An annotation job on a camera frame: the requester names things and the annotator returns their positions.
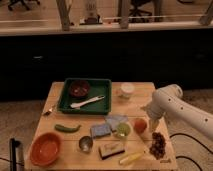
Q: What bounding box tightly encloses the blue grey cloth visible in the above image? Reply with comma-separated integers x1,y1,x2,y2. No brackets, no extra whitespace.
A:
105,115,128,131

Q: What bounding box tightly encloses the green plastic tray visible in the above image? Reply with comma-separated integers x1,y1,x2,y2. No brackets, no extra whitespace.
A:
57,78,112,115

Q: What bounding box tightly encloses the blue sponge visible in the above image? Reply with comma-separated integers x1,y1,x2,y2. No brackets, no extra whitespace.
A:
90,123,111,138

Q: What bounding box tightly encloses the white plastic spoon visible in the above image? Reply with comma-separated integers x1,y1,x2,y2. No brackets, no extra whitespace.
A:
70,95,105,109

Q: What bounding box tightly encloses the small metal cup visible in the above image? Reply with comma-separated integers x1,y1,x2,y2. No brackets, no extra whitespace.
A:
79,136,93,153

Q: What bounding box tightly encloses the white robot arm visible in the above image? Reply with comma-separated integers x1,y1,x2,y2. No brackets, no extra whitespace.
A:
147,84,213,141

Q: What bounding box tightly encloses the office chair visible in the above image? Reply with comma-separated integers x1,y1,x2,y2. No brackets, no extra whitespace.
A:
7,0,41,11
129,0,152,23

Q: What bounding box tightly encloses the office chair left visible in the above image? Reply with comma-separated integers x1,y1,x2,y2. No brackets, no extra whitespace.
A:
7,0,41,11

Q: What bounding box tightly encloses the red orange apple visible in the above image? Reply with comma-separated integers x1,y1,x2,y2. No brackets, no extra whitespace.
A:
134,118,147,134

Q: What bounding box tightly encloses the orange plastic bowl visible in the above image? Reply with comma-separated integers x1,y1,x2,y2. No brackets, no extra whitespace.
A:
30,132,61,167

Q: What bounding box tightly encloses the white red background device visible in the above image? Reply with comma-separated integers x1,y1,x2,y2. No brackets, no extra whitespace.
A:
80,0,101,25

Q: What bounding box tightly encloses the black floor cable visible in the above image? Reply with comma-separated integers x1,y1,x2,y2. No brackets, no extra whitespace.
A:
169,132,213,171

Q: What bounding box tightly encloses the dark grape bunch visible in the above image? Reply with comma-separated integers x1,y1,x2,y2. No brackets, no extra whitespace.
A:
149,132,166,159

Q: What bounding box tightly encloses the green chili pepper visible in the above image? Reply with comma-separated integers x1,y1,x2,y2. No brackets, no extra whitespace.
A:
54,124,81,133

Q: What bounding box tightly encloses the wooden block eraser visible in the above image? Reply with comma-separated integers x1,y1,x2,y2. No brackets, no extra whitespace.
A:
99,142,125,160

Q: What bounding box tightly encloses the office chair right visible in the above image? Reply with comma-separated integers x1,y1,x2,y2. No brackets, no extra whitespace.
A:
129,0,152,23

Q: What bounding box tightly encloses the yellow banana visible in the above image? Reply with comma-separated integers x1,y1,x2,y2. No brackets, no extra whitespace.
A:
119,152,143,165

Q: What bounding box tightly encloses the green plastic cup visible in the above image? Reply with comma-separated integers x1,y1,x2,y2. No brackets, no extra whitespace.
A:
116,123,131,138

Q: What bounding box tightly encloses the dark red bowl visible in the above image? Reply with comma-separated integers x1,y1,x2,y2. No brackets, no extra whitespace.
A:
69,80,90,98

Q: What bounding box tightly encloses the white paper cup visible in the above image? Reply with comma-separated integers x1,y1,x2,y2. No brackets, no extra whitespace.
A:
120,82,135,99

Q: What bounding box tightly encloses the black stand left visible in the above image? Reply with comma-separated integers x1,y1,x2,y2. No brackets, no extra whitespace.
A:
9,138,24,171

